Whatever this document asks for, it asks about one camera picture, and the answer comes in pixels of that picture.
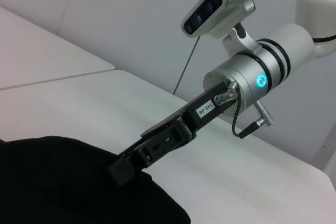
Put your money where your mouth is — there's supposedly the thin grey camera cable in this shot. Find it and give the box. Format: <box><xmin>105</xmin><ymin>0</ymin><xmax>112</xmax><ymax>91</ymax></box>
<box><xmin>172</xmin><ymin>36</ymin><xmax>201</xmax><ymax>96</ymax></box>

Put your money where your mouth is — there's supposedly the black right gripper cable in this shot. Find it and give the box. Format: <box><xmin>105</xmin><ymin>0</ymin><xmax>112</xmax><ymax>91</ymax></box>
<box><xmin>214</xmin><ymin>81</ymin><xmax>276</xmax><ymax>140</ymax></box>

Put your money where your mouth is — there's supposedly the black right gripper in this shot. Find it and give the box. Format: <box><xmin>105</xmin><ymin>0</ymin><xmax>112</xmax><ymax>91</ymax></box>
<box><xmin>104</xmin><ymin>81</ymin><xmax>229</xmax><ymax>187</ymax></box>

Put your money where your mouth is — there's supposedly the black T-shirt with FREE print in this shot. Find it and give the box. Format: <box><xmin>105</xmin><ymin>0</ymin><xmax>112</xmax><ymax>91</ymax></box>
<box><xmin>0</xmin><ymin>135</ymin><xmax>192</xmax><ymax>224</ymax></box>

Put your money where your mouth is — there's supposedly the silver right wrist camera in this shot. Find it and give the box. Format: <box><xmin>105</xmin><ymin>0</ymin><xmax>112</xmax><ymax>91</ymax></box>
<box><xmin>180</xmin><ymin>0</ymin><xmax>257</xmax><ymax>59</ymax></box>

